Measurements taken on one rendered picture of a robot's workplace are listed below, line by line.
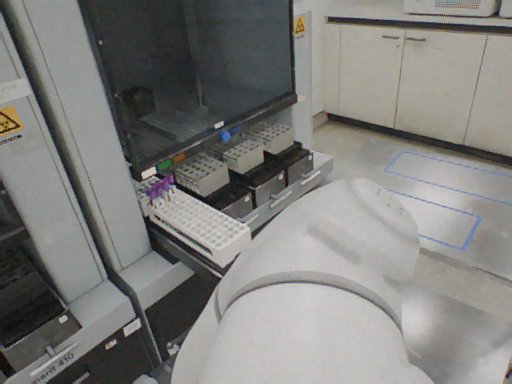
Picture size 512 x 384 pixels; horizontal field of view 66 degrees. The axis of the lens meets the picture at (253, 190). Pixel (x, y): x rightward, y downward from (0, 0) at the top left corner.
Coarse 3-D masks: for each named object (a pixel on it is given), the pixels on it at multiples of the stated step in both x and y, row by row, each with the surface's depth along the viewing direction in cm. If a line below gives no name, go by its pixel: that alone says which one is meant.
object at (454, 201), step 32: (352, 160) 122; (384, 160) 120; (416, 160) 119; (448, 160) 117; (416, 192) 105; (448, 192) 104; (480, 192) 102; (448, 224) 93; (480, 224) 92; (448, 256) 84; (480, 256) 83; (416, 288) 146; (416, 320) 134; (448, 320) 133; (480, 320) 132; (416, 352) 124; (448, 352) 123; (480, 352) 123
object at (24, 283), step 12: (24, 276) 82; (36, 276) 83; (0, 288) 80; (12, 288) 80; (24, 288) 82; (36, 288) 84; (0, 300) 79; (12, 300) 81; (24, 300) 83; (0, 312) 80
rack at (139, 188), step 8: (128, 168) 121; (152, 176) 116; (136, 184) 113; (144, 184) 113; (152, 184) 113; (136, 192) 110; (144, 192) 110; (144, 200) 105; (144, 208) 106; (144, 216) 108
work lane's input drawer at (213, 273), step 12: (156, 228) 104; (156, 240) 105; (168, 240) 99; (180, 240) 97; (168, 252) 103; (180, 252) 97; (192, 252) 94; (240, 252) 90; (192, 264) 95; (204, 264) 91; (216, 264) 89; (228, 264) 88; (204, 276) 93; (216, 276) 88
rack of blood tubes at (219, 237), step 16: (160, 208) 101; (176, 208) 101; (192, 208) 101; (208, 208) 100; (160, 224) 102; (176, 224) 95; (192, 224) 95; (208, 224) 95; (224, 224) 93; (240, 224) 93; (192, 240) 98; (208, 240) 89; (224, 240) 89; (240, 240) 89; (208, 256) 90; (224, 256) 87
